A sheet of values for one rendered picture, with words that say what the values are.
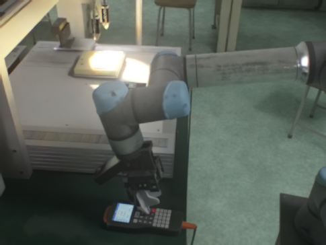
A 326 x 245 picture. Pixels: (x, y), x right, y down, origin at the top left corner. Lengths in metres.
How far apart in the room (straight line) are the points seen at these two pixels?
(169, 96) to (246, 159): 1.69
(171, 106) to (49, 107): 0.63
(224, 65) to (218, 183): 1.42
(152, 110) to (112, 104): 0.08
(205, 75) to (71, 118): 0.52
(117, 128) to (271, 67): 0.36
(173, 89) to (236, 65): 0.17
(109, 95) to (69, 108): 0.53
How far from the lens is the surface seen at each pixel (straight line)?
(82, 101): 1.27
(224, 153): 2.40
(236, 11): 3.50
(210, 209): 2.05
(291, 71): 0.85
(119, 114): 0.75
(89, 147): 1.07
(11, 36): 1.02
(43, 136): 1.14
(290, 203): 1.33
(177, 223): 0.97
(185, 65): 0.83
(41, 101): 1.31
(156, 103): 0.73
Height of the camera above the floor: 1.53
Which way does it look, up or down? 36 degrees down
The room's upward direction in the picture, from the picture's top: 2 degrees clockwise
